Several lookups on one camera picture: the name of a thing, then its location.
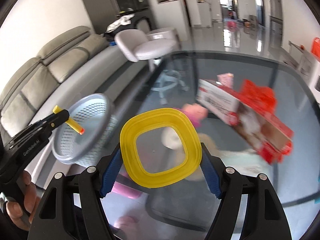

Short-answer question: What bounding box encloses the white plastic step stool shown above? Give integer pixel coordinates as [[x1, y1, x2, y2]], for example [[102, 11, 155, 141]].
[[287, 41, 320, 98]]

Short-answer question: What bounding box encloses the dark grey cabinet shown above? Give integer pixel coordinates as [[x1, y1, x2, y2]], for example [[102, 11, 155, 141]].
[[82, 0, 156, 34]]

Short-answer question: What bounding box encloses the pink toy pig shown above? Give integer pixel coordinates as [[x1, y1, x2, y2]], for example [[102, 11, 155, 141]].
[[180, 103, 208, 128]]

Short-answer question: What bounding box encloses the yellow square plastic ring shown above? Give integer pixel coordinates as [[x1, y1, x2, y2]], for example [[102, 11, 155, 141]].
[[119, 107, 203, 189]]

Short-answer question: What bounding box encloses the pink snack wrapper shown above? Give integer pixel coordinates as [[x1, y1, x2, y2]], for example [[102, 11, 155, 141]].
[[217, 73, 234, 89]]

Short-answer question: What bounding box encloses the pink plastic stool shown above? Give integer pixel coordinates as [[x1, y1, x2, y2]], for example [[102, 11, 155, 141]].
[[227, 20, 237, 31]]

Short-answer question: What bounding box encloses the round beige side table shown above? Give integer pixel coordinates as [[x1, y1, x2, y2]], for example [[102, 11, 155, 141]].
[[147, 27, 181, 50]]

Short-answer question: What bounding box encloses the person's left hand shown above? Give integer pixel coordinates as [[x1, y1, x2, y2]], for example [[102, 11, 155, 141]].
[[6, 171, 41, 231]]

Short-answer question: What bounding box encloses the red plastic bag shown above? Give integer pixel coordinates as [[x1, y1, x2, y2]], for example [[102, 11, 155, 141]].
[[239, 79, 277, 114]]

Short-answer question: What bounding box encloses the grey sofa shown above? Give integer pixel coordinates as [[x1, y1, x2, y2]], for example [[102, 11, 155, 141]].
[[1, 25, 148, 144]]

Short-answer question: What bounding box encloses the grey perforated trash basket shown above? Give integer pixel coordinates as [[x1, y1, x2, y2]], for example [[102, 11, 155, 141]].
[[52, 93, 118, 167]]

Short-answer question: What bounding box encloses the yellow foam dart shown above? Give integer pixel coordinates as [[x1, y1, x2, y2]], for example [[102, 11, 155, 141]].
[[53, 105, 85, 135]]

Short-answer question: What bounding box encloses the beige swivel stool chair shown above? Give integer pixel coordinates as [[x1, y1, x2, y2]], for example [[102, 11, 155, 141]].
[[114, 29, 190, 105]]

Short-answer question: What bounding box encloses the red toothpaste box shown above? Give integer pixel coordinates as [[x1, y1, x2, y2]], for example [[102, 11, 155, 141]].
[[196, 79, 293, 164]]

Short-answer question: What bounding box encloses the orange plastic bag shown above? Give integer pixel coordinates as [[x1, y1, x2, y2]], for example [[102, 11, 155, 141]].
[[311, 37, 320, 58]]

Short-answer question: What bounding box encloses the pile of clothes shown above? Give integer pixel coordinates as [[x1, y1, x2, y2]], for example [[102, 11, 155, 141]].
[[105, 14, 135, 33]]

